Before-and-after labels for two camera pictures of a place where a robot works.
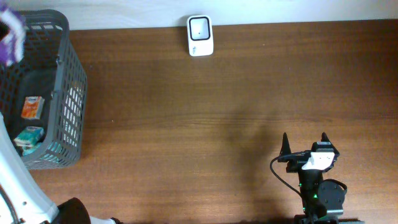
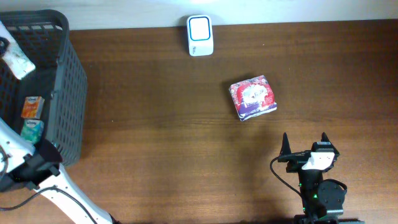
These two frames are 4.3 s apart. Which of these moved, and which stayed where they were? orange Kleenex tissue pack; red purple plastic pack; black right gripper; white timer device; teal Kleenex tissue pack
Moved: teal Kleenex tissue pack; red purple plastic pack
Stayed: black right gripper; orange Kleenex tissue pack; white timer device
